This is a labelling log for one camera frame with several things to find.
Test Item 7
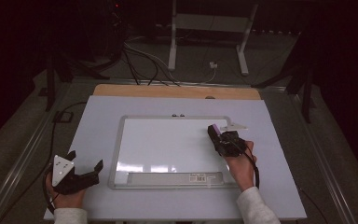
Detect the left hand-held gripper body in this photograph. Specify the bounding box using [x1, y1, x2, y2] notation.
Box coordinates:
[51, 154, 101, 196]

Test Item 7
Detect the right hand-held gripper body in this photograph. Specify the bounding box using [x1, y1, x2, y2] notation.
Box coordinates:
[213, 121, 249, 158]

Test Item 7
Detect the silver-framed whiteboard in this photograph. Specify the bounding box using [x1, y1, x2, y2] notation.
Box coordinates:
[107, 114, 241, 190]

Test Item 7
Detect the person's left hand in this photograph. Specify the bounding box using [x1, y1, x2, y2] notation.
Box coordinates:
[45, 174, 87, 210]

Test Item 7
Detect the person's right hand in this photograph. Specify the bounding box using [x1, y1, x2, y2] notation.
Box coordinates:
[224, 140, 258, 192]

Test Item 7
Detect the white table cover sheet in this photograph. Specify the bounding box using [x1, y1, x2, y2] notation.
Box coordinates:
[43, 94, 308, 222]

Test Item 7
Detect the black square floor plate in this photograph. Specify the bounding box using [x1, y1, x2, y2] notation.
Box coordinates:
[52, 110, 75, 123]

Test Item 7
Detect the black tripod stand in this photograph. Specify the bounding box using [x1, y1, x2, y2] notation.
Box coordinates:
[38, 52, 110, 112]
[251, 31, 316, 124]

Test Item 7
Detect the white metal stand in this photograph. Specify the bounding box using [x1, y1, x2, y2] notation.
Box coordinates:
[167, 0, 259, 77]

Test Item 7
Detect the white power strip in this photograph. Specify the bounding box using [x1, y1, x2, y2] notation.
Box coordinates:
[251, 28, 302, 35]

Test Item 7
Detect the dark device with red light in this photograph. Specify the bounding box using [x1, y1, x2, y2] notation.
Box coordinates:
[103, 0, 129, 60]

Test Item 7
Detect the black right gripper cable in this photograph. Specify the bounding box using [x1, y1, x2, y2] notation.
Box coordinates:
[227, 139, 261, 190]

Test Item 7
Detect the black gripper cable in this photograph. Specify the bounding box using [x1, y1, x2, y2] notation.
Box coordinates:
[42, 161, 57, 216]
[227, 139, 261, 190]

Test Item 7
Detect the long black floor cable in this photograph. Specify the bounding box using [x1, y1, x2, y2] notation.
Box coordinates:
[0, 101, 88, 224]

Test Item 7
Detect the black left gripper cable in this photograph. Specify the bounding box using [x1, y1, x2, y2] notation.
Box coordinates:
[42, 161, 57, 216]

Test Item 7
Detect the metal floor rail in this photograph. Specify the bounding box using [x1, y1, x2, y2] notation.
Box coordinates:
[287, 92, 358, 224]
[0, 79, 73, 224]

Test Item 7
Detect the white cable with plug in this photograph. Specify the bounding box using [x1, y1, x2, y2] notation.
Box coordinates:
[124, 41, 219, 86]

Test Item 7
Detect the bundle of black floor cables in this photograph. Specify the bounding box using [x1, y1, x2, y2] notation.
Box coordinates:
[121, 46, 181, 88]

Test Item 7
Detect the thin black floor cable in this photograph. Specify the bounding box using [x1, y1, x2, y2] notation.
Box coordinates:
[297, 188, 329, 224]

